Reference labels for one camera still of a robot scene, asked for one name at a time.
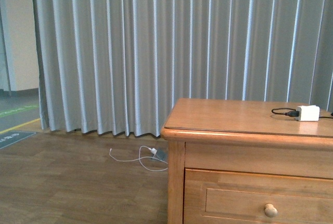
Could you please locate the wooden drawer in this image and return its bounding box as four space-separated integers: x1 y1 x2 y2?
184 169 332 223

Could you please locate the round top drawer knob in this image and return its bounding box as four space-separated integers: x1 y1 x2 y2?
264 203 278 218

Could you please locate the white charger plug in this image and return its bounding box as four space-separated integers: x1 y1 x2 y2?
148 148 157 155

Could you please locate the open floor socket box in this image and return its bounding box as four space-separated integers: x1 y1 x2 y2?
151 149 168 163

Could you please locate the grey pleated curtain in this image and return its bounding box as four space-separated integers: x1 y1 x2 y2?
33 0 332 136

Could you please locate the wooden dresser cabinet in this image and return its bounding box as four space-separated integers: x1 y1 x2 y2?
161 98 332 223

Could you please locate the white power adapter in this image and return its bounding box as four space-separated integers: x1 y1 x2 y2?
296 105 320 121

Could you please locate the green floor sign sticker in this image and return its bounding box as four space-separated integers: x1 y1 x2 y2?
0 105 39 118

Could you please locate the dark floor sign sticker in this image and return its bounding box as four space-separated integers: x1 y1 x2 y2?
0 131 36 149

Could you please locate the white charging cable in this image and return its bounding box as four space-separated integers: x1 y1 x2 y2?
109 145 169 172

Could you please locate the black cable on dresser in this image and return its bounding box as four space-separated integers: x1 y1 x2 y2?
271 108 333 119

